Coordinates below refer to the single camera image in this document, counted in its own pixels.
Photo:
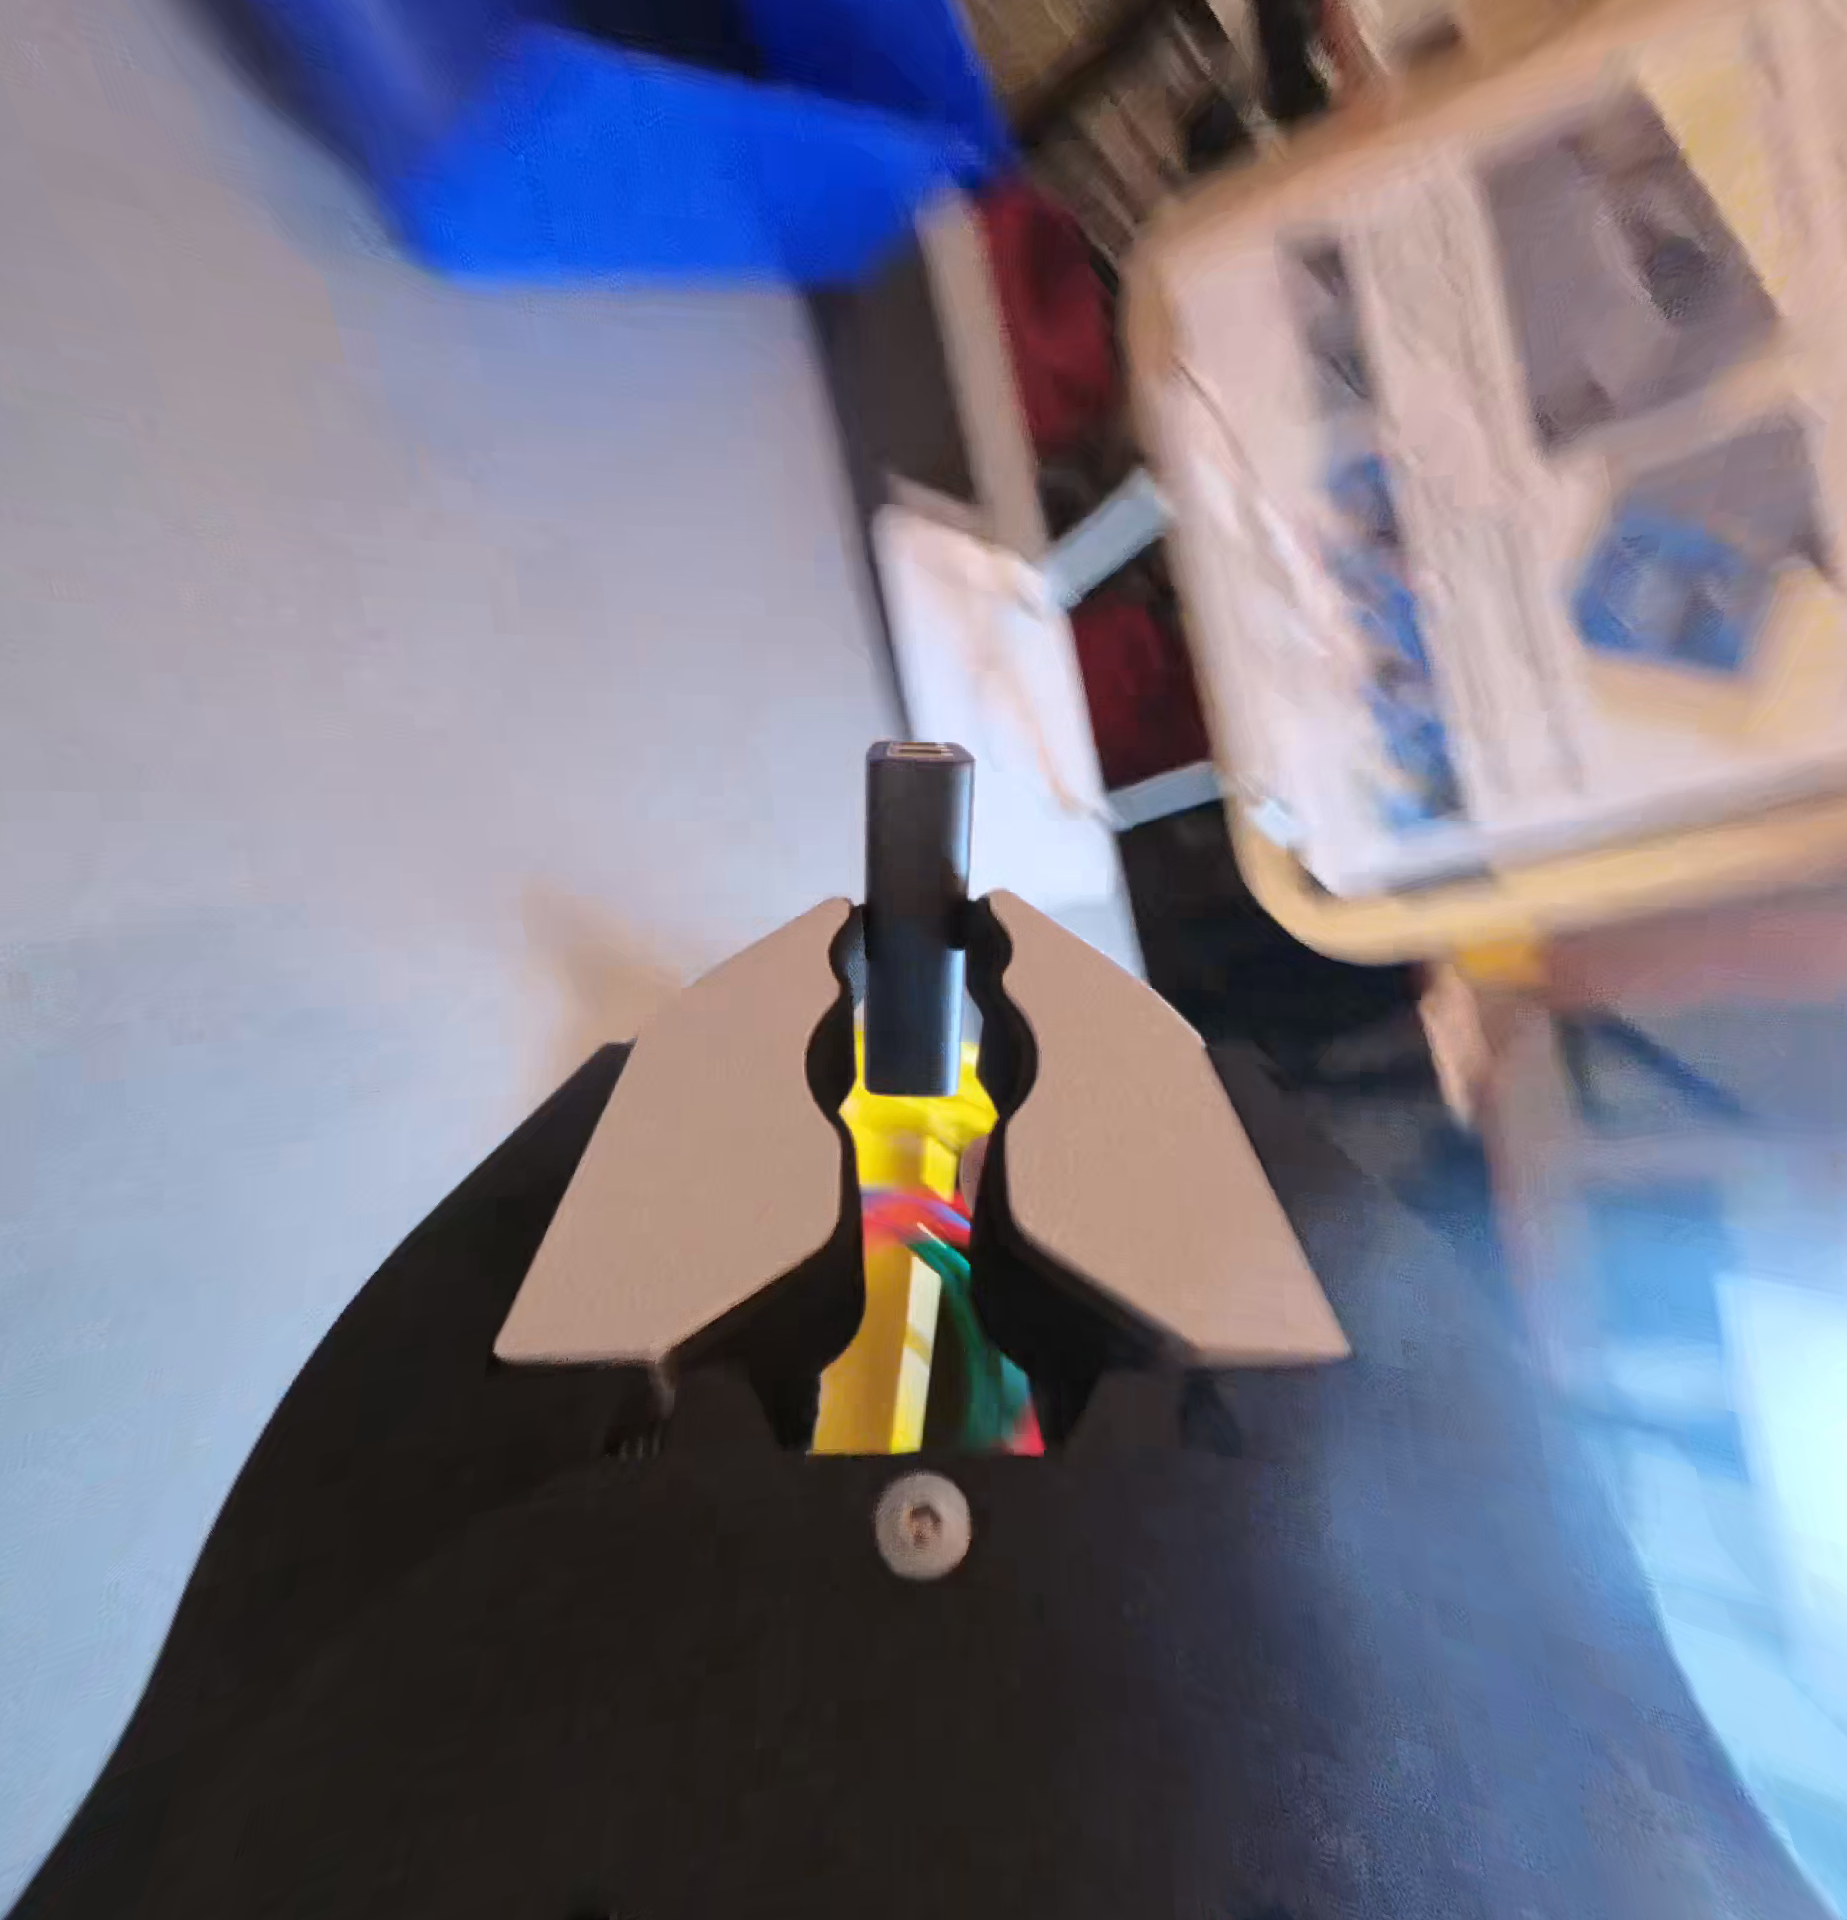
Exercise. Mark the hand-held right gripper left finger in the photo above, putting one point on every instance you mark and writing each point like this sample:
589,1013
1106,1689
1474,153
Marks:
684,1186

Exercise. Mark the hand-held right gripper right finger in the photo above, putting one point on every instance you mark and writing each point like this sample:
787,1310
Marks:
1165,1186

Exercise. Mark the yellow plastic bin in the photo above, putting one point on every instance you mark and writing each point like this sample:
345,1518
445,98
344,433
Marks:
880,1351

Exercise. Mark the black ethernet coupler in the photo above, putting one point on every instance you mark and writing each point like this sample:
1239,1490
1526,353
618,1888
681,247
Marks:
920,900

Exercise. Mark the red ribbed container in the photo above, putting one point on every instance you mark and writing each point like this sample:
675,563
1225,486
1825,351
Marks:
1150,690

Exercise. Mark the white monitor stand base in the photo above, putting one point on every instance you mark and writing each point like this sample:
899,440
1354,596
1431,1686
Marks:
969,661

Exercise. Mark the standing poster board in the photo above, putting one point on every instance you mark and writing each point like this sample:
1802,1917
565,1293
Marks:
1540,600

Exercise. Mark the blue plastic bin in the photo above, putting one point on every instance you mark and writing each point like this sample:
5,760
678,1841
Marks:
639,165

